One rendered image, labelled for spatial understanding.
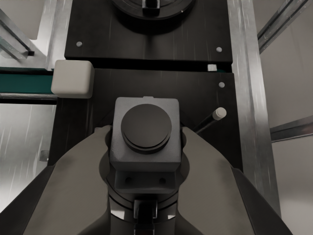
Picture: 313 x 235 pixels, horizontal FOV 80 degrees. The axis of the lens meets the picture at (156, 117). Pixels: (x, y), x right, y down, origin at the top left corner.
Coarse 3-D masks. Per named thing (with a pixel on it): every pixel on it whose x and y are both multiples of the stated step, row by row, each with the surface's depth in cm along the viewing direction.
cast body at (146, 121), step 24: (144, 96) 18; (120, 120) 12; (144, 120) 11; (168, 120) 11; (120, 144) 11; (144, 144) 10; (168, 144) 12; (120, 168) 12; (144, 168) 12; (168, 168) 12; (120, 192) 15; (144, 192) 15; (168, 192) 14
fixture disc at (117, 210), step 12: (108, 120) 22; (180, 120) 22; (192, 120) 23; (108, 180) 20; (180, 180) 21; (120, 204) 20; (132, 204) 20; (168, 204) 20; (120, 216) 20; (132, 216) 20; (168, 216) 20
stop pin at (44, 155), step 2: (42, 152) 23; (44, 152) 23; (46, 152) 23; (48, 152) 23; (42, 154) 23; (44, 154) 23; (46, 154) 23; (48, 154) 23; (40, 156) 23; (42, 156) 23; (44, 156) 23; (46, 156) 23; (40, 158) 23; (42, 158) 23; (44, 158) 23; (46, 158) 23; (40, 160) 23; (42, 160) 23; (44, 160) 23; (46, 160) 23
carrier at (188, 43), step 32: (96, 0) 29; (128, 0) 27; (160, 0) 27; (192, 0) 27; (224, 0) 30; (96, 32) 27; (128, 32) 27; (160, 32) 28; (192, 32) 28; (224, 32) 28; (128, 64) 28; (160, 64) 28; (192, 64) 28; (224, 64) 27
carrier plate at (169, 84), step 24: (96, 72) 26; (120, 72) 26; (144, 72) 26; (168, 72) 26; (192, 72) 26; (216, 72) 26; (96, 96) 25; (120, 96) 25; (168, 96) 25; (192, 96) 25; (216, 96) 26; (72, 120) 24; (96, 120) 24; (72, 144) 23; (216, 144) 24; (240, 144) 24; (240, 168) 23
